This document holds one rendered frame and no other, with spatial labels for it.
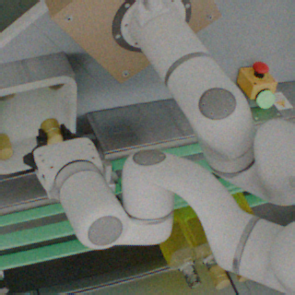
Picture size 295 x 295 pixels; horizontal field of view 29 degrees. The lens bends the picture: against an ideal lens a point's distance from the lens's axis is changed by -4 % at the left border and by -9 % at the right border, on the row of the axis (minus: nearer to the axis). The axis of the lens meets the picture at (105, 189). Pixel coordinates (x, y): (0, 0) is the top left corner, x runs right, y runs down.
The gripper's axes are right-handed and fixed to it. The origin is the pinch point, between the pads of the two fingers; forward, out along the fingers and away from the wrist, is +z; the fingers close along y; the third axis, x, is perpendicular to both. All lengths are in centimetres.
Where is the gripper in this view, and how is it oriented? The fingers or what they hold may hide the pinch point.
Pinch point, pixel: (53, 137)
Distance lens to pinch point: 104.5
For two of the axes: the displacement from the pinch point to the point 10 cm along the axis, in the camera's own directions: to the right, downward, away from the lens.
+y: 9.5, -2.2, 2.3
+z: -3.1, -5.1, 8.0
